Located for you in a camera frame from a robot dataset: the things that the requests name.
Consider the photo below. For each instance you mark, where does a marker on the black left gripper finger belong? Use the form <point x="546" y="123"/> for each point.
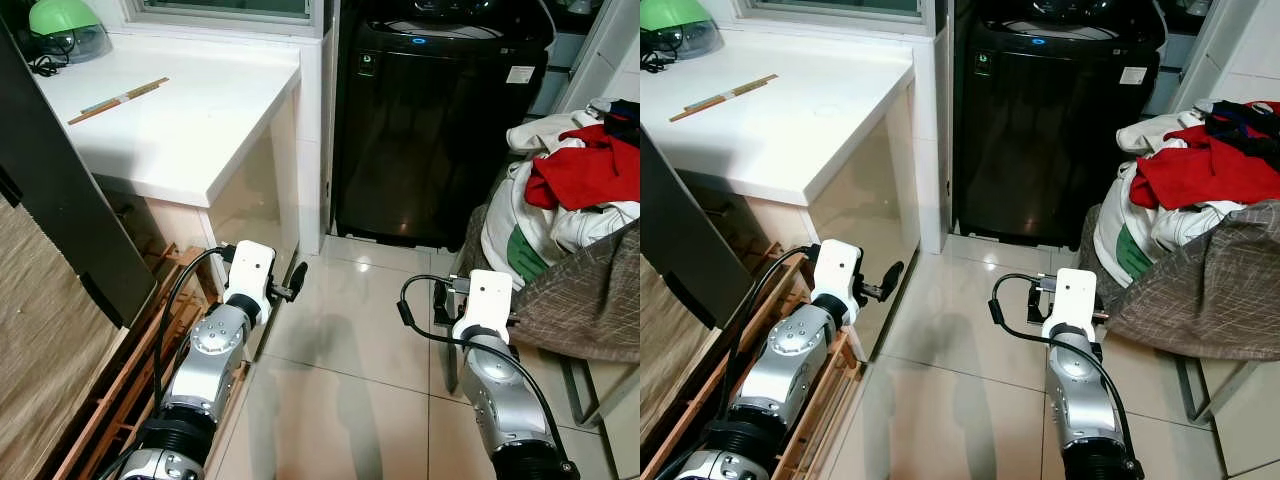
<point x="298" y="277"/>
<point x="893" y="277"/>

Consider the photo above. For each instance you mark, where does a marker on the dark navy garment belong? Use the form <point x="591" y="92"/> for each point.
<point x="625" y="115"/>
<point x="1245" y="118"/>

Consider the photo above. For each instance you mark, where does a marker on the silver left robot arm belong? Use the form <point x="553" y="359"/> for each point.
<point x="800" y="350"/>
<point x="215" y="340"/>

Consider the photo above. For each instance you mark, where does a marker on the black top-load washing machine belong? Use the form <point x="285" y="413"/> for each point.
<point x="1050" y="130"/>
<point x="430" y="130"/>

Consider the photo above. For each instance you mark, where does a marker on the white garment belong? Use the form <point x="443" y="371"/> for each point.
<point x="1115" y="220"/>
<point x="510" y="215"/>

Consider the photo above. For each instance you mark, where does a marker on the brown wooden slatted rack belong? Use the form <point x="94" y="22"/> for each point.
<point x="100" y="420"/>
<point x="820" y="420"/>

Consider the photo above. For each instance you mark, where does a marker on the white stone counter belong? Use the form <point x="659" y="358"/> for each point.
<point x="180" y="120"/>
<point x="800" y="130"/>

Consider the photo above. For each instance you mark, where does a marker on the red garment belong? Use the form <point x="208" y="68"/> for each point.
<point x="585" y="175"/>
<point x="1200" y="175"/>

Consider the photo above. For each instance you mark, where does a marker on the black door panel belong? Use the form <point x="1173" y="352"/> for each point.
<point x="680" y="230"/>
<point x="60" y="180"/>

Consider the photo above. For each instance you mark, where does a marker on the beige woven mat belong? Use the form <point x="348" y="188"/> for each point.
<point x="665" y="350"/>
<point x="40" y="350"/>

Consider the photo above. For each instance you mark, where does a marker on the long wooden stick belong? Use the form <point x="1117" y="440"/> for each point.
<point x="725" y="97"/>
<point x="120" y="100"/>

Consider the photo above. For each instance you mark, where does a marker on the green helmet with clear visor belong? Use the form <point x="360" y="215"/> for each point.
<point x="65" y="20"/>
<point x="675" y="20"/>

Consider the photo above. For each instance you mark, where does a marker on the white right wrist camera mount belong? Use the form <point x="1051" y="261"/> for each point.
<point x="490" y="295"/>
<point x="1072" y="295"/>

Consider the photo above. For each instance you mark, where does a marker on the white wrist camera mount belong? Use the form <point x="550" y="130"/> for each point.
<point x="490" y="295"/>
<point x="840" y="265"/>
<point x="1072" y="295"/>
<point x="250" y="265"/>

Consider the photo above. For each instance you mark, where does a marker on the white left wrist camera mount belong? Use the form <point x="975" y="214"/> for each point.
<point x="250" y="265"/>
<point x="840" y="265"/>

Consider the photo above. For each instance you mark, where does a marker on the white window frame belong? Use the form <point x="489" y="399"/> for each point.
<point x="830" y="10"/>
<point x="230" y="12"/>

